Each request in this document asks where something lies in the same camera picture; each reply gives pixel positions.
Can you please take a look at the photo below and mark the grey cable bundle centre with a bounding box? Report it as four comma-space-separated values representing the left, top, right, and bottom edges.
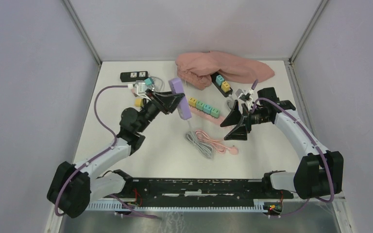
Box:
185, 119, 215, 160

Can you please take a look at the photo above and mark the yellow adapter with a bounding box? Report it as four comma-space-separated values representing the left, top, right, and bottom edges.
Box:
134, 98, 145, 108
221, 81, 231, 93
188, 98, 197, 108

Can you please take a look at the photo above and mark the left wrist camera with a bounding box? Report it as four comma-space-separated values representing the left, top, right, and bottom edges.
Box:
127, 81, 149, 97

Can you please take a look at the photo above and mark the pink cloth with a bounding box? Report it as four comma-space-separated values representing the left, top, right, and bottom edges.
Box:
175, 51, 275, 90

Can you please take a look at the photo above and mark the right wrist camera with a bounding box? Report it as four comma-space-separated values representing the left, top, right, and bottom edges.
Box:
236, 88, 255, 103

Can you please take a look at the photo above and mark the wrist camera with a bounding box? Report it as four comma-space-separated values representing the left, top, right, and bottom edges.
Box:
236, 88, 255, 103
127, 81, 149, 97

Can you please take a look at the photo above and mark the green adapter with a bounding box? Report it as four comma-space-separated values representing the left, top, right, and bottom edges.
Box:
195, 100, 205, 111
210, 108, 220, 118

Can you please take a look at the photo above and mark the pink power strip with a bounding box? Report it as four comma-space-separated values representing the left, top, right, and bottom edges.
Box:
189, 106, 225, 126

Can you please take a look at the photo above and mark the purple power strip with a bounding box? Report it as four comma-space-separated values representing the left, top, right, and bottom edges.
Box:
169, 78, 192, 120

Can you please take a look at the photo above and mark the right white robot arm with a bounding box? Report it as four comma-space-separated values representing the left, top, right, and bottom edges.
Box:
220, 87, 344, 203

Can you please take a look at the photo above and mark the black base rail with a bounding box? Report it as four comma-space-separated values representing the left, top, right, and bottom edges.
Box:
115, 178, 294, 212

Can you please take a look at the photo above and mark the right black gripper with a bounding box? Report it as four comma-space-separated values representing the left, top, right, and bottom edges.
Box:
220, 100, 271, 140

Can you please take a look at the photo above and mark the teal adapter on pink strip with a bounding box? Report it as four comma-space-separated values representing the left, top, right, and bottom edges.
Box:
203, 104, 212, 115

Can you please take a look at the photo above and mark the yellow adapter on pink strip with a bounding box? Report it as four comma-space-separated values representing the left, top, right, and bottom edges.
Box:
188, 98, 197, 108

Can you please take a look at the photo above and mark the black power strip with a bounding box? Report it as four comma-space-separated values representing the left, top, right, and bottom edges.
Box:
210, 72, 233, 97
119, 71, 149, 83

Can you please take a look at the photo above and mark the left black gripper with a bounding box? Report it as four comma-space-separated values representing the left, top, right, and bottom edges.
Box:
137, 88, 185, 133

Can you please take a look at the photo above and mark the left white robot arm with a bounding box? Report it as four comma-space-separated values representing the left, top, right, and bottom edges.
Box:
47, 90, 185, 218

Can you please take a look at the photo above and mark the teal plug adapter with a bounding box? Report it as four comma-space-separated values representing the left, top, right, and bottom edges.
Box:
144, 78, 154, 86

